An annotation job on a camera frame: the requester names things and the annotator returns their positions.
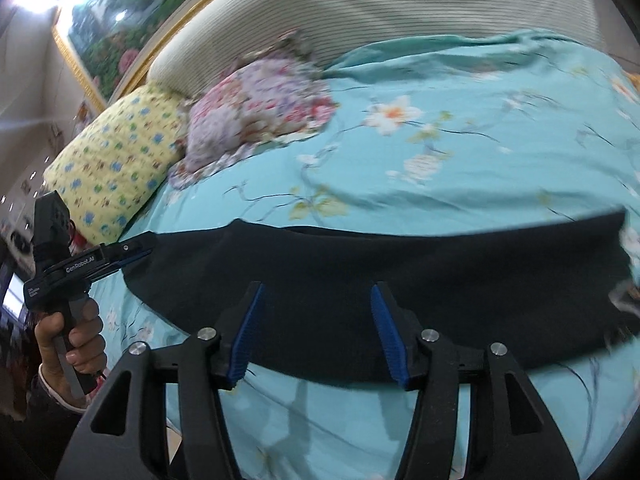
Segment person's left forearm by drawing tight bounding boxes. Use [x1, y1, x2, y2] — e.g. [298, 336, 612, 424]
[20, 365, 101, 441]

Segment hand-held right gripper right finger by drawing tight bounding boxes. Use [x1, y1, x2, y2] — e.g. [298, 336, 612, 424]
[370, 281, 581, 480]

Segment framed floral wall painting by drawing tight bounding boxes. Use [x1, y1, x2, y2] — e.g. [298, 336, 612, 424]
[51, 0, 271, 112]

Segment black pants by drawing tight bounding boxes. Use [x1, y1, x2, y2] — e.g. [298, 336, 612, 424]
[117, 208, 637, 388]

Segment white striped headboard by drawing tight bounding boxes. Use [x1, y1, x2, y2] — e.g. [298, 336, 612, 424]
[147, 0, 612, 98]

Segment person's left hand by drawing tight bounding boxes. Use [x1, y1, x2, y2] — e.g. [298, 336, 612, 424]
[34, 301, 107, 401]

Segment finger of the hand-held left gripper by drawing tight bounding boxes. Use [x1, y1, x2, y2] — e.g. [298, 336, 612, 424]
[102, 232, 157, 277]

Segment yellow floral pillow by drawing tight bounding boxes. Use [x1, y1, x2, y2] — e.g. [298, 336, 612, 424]
[43, 83, 192, 248]

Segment pink floral pillow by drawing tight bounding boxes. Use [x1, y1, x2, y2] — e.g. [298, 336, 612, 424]
[167, 34, 340, 191]

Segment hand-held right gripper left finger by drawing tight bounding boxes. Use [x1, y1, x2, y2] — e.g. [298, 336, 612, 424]
[54, 281, 265, 480]

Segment teal floral bed sheet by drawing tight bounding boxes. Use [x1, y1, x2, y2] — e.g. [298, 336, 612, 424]
[86, 29, 640, 480]

